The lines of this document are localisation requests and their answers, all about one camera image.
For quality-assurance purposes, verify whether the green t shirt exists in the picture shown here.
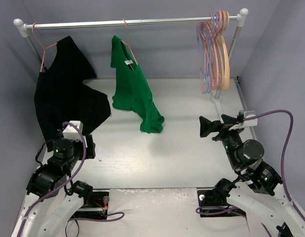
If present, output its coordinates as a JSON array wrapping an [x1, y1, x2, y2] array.
[[111, 36, 165, 133]]

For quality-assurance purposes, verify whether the pink wire hanger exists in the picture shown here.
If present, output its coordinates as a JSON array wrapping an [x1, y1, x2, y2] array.
[[31, 22, 58, 73], [122, 18, 138, 65], [196, 10, 230, 94]]

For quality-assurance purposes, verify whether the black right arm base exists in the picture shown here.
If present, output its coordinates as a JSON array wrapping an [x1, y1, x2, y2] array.
[[195, 178, 246, 218]]

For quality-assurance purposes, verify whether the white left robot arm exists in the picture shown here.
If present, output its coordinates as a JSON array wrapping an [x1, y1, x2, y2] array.
[[12, 126, 95, 237]]

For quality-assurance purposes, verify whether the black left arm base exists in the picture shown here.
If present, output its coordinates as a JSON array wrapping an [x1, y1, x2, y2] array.
[[71, 190, 110, 220]]

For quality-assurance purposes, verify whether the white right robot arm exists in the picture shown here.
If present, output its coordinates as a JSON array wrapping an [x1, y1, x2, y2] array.
[[195, 110, 305, 237]]

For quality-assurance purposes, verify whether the beige plastic hanger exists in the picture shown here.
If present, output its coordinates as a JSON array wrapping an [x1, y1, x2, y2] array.
[[216, 10, 230, 90]]

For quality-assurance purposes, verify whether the black t shirt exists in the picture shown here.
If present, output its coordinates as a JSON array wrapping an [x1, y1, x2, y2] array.
[[34, 36, 111, 142]]

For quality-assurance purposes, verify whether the metal clothes rack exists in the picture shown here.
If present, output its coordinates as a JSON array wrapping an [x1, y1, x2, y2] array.
[[13, 7, 257, 139]]

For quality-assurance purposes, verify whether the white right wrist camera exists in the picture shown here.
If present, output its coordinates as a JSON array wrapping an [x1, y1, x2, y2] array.
[[229, 110, 258, 131]]

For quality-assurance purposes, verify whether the blue wire hanger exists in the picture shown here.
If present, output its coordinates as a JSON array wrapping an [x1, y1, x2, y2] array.
[[197, 14, 219, 94]]

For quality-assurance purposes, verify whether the thin black cable loop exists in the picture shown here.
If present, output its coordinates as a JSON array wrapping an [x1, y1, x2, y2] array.
[[65, 219, 81, 237]]

